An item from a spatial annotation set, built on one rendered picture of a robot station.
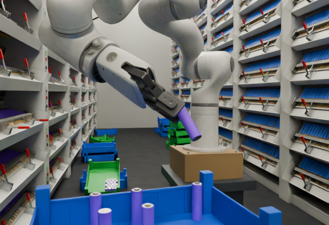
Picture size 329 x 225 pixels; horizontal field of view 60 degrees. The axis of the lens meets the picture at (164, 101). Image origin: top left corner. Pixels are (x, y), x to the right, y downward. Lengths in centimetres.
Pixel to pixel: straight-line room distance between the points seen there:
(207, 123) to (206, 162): 16
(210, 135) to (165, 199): 70
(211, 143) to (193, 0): 60
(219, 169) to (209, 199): 63
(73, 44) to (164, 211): 34
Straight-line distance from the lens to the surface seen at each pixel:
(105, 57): 51
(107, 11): 68
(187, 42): 105
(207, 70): 121
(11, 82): 112
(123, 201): 52
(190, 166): 114
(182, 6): 90
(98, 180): 193
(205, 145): 121
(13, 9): 158
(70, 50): 56
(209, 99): 120
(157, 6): 95
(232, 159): 119
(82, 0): 54
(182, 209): 56
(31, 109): 151
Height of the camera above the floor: 63
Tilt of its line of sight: 2 degrees down
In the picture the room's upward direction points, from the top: straight up
